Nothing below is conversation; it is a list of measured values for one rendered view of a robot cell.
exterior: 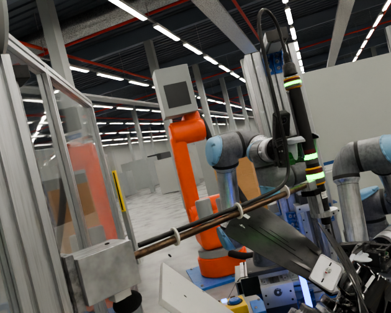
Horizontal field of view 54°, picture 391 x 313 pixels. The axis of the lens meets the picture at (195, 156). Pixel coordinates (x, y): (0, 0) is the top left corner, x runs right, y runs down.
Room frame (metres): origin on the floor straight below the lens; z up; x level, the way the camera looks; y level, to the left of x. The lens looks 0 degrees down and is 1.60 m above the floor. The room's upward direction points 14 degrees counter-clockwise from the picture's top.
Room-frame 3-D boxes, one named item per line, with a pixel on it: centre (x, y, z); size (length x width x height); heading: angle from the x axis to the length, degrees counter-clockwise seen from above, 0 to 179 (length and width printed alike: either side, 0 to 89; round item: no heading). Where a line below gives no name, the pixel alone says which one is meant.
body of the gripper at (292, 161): (1.12, -0.26, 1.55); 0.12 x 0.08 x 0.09; 15
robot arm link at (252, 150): (1.27, -0.22, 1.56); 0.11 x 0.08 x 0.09; 15
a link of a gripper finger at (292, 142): (1.01, -0.26, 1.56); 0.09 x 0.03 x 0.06; 6
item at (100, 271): (0.60, 0.19, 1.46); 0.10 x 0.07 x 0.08; 130
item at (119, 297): (0.63, 0.16, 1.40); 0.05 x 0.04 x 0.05; 130
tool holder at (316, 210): (1.00, -0.28, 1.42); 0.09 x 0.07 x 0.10; 130
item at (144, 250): (0.81, -0.05, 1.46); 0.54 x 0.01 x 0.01; 130
